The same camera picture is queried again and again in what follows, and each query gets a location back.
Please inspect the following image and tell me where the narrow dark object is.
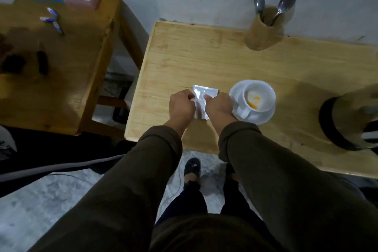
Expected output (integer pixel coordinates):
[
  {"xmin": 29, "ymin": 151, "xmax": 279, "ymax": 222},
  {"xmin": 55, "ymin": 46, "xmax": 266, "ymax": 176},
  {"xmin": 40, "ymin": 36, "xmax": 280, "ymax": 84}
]
[{"xmin": 37, "ymin": 50, "xmax": 49, "ymax": 75}]

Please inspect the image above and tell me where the white saucer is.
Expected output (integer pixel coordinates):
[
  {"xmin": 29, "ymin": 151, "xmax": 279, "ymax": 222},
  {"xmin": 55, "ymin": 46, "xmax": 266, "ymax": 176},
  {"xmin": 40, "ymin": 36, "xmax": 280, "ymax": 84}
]
[{"xmin": 229, "ymin": 80, "xmax": 277, "ymax": 126}]

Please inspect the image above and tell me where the steel kettle with black base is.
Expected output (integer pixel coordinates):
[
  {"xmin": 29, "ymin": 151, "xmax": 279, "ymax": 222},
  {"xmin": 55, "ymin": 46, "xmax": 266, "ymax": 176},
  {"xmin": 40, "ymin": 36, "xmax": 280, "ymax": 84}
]
[{"xmin": 319, "ymin": 83, "xmax": 378, "ymax": 155}]

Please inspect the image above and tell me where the person's shoe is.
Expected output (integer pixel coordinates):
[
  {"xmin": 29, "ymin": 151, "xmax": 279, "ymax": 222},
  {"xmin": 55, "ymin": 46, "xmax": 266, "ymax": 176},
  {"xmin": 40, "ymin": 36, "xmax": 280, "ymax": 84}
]
[
  {"xmin": 183, "ymin": 157, "xmax": 201, "ymax": 184},
  {"xmin": 225, "ymin": 163, "xmax": 237, "ymax": 182}
]

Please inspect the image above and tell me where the person's left forearm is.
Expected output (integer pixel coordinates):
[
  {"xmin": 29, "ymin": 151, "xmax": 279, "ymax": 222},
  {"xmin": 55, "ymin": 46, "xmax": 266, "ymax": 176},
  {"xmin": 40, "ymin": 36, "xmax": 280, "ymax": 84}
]
[{"xmin": 28, "ymin": 125, "xmax": 183, "ymax": 252}]

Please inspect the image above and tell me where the round dark object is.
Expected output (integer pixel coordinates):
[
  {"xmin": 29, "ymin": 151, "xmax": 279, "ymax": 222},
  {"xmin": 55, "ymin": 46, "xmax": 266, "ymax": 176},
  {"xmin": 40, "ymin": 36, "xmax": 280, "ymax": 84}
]
[{"xmin": 1, "ymin": 54, "xmax": 27, "ymax": 74}]

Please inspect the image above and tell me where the silver white sachet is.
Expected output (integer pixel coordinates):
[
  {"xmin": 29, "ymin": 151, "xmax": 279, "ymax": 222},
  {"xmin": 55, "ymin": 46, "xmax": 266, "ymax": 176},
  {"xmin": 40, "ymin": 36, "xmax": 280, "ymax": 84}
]
[{"xmin": 190, "ymin": 85, "xmax": 220, "ymax": 120}]

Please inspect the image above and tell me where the dark wooden side table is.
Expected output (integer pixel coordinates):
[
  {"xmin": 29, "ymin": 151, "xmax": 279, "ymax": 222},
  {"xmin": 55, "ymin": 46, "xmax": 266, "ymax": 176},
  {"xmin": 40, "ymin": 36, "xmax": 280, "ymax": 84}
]
[{"xmin": 0, "ymin": 0, "xmax": 146, "ymax": 141}]

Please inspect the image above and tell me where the person's right hand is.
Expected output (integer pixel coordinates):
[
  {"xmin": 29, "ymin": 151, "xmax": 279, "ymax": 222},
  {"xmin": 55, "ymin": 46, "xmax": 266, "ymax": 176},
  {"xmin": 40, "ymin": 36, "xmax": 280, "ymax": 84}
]
[{"xmin": 204, "ymin": 93, "xmax": 238, "ymax": 136}]

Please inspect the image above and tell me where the grey hose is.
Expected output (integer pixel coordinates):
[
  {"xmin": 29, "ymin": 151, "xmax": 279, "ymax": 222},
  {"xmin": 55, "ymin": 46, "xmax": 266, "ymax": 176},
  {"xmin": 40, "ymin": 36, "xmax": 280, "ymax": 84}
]
[{"xmin": 0, "ymin": 154, "xmax": 128, "ymax": 183}]

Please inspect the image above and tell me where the person's left hand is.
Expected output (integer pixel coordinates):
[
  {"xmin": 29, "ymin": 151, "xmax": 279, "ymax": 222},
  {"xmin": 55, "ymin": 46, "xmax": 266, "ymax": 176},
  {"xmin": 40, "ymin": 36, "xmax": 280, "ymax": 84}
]
[{"xmin": 164, "ymin": 89, "xmax": 196, "ymax": 137}]

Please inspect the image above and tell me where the person's left shoe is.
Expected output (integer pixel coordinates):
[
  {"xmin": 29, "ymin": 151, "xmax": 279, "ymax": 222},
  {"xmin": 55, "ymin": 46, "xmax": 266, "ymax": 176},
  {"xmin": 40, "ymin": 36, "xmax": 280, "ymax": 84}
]
[{"xmin": 183, "ymin": 157, "xmax": 201, "ymax": 184}]

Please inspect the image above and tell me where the person's right shoe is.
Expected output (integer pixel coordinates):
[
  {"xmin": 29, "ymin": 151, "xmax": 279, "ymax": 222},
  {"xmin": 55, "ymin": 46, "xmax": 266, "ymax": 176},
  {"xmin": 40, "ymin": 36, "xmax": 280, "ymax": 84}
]
[{"xmin": 225, "ymin": 163, "xmax": 237, "ymax": 182}]

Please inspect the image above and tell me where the person's right leg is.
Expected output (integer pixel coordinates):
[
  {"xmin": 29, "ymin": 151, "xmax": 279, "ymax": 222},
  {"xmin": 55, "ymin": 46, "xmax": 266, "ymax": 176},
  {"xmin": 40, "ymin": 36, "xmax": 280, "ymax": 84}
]
[{"xmin": 220, "ymin": 172, "xmax": 266, "ymax": 229}]

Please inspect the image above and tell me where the light wooden table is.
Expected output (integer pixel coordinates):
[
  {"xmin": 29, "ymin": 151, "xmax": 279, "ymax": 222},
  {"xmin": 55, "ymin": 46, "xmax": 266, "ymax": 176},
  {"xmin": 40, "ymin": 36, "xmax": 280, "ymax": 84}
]
[{"xmin": 124, "ymin": 20, "xmax": 378, "ymax": 179}]

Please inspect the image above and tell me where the person's right forearm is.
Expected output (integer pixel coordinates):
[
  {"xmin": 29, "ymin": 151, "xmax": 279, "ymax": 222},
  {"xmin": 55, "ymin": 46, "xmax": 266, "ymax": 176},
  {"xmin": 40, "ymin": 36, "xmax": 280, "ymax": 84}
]
[{"xmin": 218, "ymin": 121, "xmax": 378, "ymax": 252}]

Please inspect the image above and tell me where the orange powder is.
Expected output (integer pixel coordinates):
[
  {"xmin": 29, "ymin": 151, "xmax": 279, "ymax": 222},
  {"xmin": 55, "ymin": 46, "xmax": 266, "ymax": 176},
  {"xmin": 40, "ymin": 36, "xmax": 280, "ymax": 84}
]
[{"xmin": 247, "ymin": 95, "xmax": 261, "ymax": 111}]

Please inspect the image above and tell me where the white ceramic cup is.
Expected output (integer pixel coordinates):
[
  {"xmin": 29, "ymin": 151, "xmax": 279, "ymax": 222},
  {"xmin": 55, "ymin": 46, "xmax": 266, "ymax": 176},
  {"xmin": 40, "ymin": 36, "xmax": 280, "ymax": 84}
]
[{"xmin": 232, "ymin": 80, "xmax": 276, "ymax": 120}]

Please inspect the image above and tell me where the person's leg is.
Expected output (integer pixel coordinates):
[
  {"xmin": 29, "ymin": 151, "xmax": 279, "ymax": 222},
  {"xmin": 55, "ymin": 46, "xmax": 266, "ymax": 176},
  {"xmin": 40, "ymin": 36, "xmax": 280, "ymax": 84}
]
[
  {"xmin": 155, "ymin": 181, "xmax": 208, "ymax": 226},
  {"xmin": 220, "ymin": 172, "xmax": 266, "ymax": 229}
]

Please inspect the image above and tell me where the white bag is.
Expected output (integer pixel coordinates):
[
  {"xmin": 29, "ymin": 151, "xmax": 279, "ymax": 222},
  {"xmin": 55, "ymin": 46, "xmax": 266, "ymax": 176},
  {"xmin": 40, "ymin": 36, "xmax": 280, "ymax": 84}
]
[{"xmin": 0, "ymin": 126, "xmax": 18, "ymax": 161}]

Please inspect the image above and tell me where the large metal spoon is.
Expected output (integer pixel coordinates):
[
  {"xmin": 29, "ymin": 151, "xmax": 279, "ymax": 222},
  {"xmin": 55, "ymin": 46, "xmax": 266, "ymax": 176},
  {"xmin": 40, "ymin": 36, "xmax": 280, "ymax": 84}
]
[{"xmin": 269, "ymin": 0, "xmax": 298, "ymax": 27}]

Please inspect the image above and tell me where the wooden utensil holder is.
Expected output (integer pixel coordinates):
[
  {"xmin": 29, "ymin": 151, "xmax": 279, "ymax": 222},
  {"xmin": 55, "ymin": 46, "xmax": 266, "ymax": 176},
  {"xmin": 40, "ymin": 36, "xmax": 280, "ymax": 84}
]
[{"xmin": 244, "ymin": 6, "xmax": 286, "ymax": 52}]

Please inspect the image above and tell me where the person's left leg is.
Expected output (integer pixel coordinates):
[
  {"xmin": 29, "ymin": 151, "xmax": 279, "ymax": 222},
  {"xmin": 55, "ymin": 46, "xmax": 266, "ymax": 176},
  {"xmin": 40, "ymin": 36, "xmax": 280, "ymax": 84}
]
[{"xmin": 155, "ymin": 181, "xmax": 208, "ymax": 226}]

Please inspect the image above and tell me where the black box under table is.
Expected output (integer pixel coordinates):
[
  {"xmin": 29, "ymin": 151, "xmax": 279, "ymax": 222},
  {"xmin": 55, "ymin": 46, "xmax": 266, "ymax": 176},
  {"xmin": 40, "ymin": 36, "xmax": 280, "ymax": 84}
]
[{"xmin": 112, "ymin": 83, "xmax": 132, "ymax": 124}]

